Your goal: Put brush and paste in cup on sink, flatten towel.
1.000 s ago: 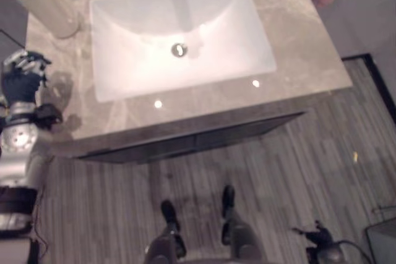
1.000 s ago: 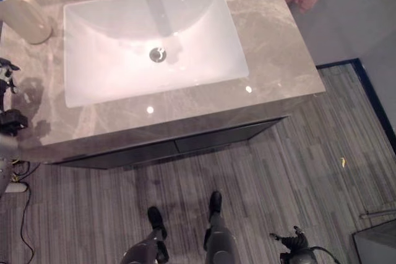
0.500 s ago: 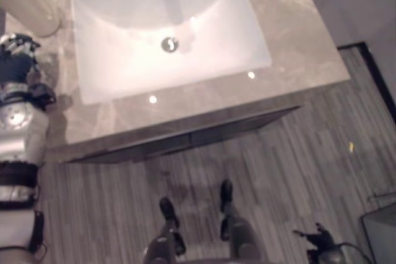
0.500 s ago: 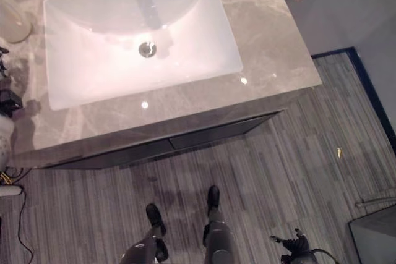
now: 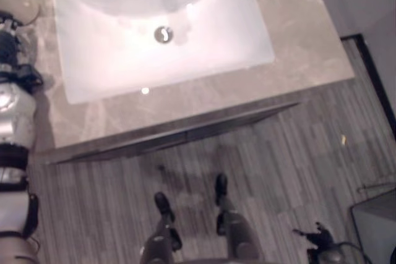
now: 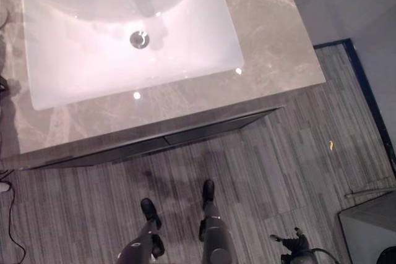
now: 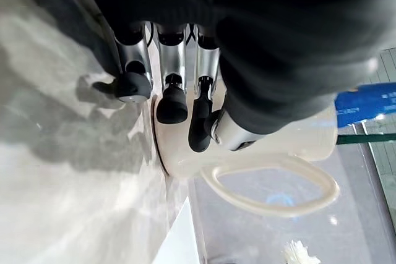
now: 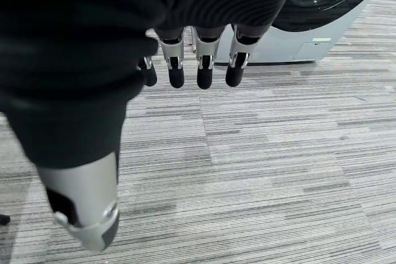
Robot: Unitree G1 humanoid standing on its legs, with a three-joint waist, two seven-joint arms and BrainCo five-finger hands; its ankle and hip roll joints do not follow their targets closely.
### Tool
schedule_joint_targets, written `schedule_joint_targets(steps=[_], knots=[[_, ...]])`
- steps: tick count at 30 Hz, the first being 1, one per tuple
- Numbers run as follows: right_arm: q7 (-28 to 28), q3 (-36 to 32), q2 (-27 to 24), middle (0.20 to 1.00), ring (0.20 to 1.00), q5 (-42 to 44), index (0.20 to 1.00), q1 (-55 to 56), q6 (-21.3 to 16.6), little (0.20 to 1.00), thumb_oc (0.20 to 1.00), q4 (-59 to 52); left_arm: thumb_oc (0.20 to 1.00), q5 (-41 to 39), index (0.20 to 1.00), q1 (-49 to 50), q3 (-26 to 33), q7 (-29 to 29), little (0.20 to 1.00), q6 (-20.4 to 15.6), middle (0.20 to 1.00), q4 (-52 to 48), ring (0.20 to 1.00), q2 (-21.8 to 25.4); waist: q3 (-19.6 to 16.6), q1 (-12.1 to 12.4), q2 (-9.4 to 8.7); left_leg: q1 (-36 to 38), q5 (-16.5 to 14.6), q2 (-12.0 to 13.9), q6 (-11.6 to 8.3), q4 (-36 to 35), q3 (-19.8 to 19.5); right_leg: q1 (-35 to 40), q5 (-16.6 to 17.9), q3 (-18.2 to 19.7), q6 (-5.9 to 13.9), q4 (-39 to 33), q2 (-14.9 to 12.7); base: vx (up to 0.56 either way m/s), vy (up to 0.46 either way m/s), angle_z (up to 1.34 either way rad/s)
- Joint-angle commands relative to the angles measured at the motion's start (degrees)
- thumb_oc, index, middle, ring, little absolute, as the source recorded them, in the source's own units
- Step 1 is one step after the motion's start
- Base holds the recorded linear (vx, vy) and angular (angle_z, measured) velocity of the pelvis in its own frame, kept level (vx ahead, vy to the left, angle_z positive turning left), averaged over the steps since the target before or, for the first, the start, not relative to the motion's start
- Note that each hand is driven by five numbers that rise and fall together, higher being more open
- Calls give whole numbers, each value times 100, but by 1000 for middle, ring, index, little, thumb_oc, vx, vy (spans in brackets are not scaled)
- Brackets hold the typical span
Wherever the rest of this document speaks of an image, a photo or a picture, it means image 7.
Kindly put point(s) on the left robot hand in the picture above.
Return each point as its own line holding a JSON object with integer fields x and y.
{"x": 266, "y": 29}

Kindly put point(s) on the white bristly brush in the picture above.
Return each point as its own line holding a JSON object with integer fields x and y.
{"x": 300, "y": 253}

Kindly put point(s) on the blue toothpaste tube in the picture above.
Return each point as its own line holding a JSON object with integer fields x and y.
{"x": 362, "y": 104}

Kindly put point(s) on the green toothbrush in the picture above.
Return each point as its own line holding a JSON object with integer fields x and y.
{"x": 368, "y": 138}

